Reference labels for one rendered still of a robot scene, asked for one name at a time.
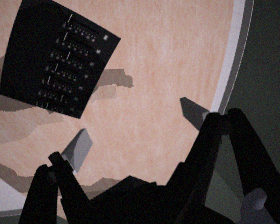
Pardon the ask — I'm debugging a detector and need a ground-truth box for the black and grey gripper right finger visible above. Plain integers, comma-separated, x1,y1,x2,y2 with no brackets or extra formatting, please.
137,97,280,224

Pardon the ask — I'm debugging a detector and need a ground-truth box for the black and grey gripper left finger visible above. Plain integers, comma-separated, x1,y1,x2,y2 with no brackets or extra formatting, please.
18,128,101,224

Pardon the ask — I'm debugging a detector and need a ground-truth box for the black lighting desk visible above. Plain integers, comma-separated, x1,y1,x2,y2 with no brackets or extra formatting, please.
0,0,121,119

